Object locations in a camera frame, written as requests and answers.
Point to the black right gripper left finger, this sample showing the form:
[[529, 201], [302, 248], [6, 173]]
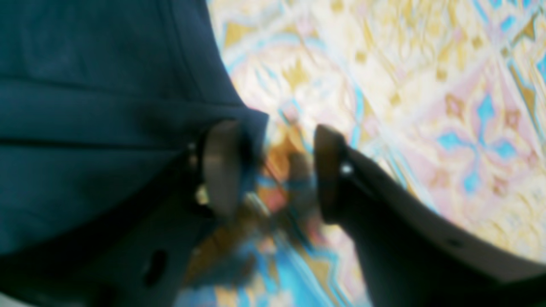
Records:
[[136, 254]]

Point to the patterned tablecloth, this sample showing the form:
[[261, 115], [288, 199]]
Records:
[[448, 96]]

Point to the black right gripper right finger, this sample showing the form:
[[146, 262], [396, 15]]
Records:
[[410, 256]]

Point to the dark blue t-shirt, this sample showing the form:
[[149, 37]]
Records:
[[97, 96]]

